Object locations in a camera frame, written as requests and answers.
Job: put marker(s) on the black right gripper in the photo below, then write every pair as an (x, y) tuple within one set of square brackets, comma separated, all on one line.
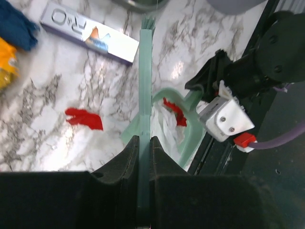
[(243, 76)]

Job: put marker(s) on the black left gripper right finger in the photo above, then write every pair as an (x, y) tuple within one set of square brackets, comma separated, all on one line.
[(182, 201)]

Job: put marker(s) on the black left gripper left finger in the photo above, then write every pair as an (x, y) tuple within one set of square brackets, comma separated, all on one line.
[(103, 199)]

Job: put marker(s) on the mint green dustpan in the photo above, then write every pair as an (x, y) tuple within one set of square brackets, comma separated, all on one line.
[(194, 131)]

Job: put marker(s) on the mint green brush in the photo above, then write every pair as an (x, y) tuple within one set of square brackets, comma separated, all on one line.
[(144, 115)]

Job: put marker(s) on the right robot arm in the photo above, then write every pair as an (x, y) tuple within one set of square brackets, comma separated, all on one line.
[(278, 58)]

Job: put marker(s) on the grey waste bin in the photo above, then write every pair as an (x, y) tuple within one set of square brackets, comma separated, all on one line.
[(233, 7)]

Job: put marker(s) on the red paper scrap front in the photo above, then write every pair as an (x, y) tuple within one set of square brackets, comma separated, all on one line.
[(180, 118)]

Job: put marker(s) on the red paper scrap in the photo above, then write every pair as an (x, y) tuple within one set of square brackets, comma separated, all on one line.
[(180, 118), (83, 117)]

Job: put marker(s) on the white paper scrap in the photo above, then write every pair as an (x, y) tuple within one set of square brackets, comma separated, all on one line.
[(164, 122)]

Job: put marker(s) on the red paper scrap centre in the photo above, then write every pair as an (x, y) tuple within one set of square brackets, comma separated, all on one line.
[(83, 117)]

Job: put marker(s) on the dark green fruit tray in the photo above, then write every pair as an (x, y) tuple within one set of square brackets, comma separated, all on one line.
[(142, 5)]

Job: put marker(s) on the orange snack bag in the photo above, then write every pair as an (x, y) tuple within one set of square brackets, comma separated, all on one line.
[(8, 64)]

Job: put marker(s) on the blue paper scrap by bag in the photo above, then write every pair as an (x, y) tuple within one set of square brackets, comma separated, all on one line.
[(16, 29)]

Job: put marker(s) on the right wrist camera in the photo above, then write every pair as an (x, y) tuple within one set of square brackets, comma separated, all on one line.
[(224, 117)]

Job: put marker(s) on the aluminium mounting rail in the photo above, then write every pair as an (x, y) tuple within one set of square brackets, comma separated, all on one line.
[(228, 157)]

